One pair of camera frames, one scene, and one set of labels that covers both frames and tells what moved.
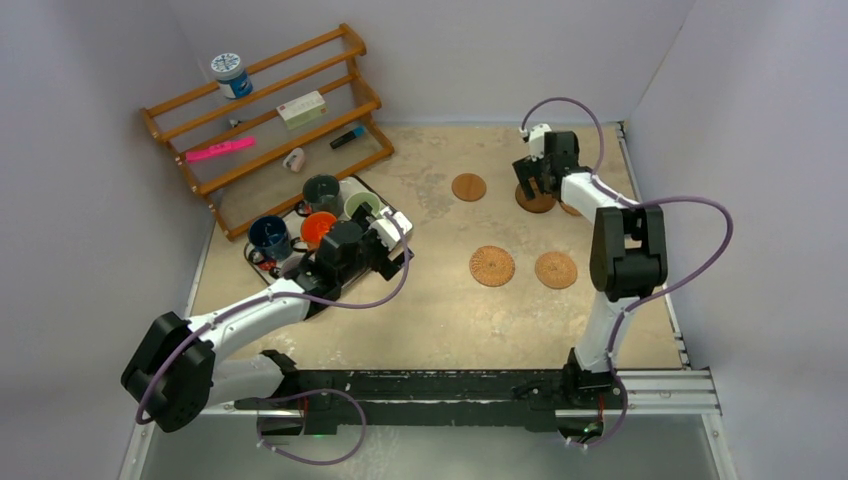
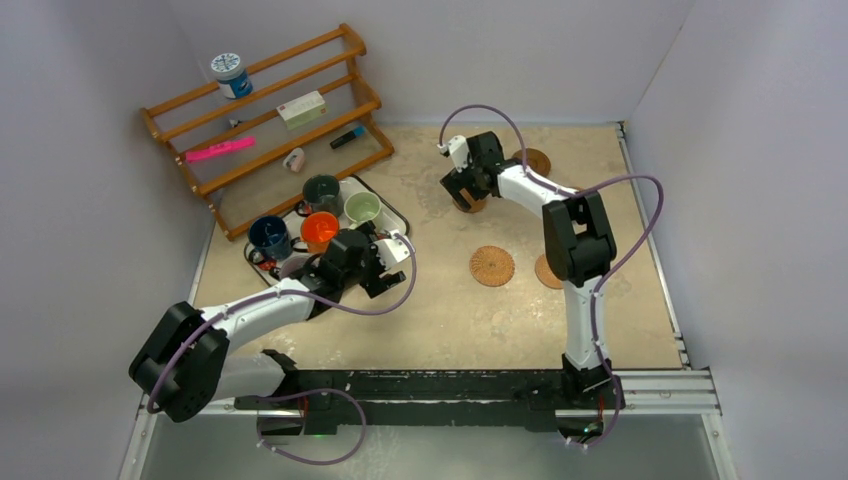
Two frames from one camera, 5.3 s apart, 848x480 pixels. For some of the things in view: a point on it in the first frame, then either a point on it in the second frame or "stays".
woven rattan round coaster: (492, 266) stays
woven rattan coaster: (556, 270) stays
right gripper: (527, 169) → (457, 180)
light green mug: (353, 201) stays
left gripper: (383, 265) → (375, 283)
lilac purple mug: (291, 267) stays
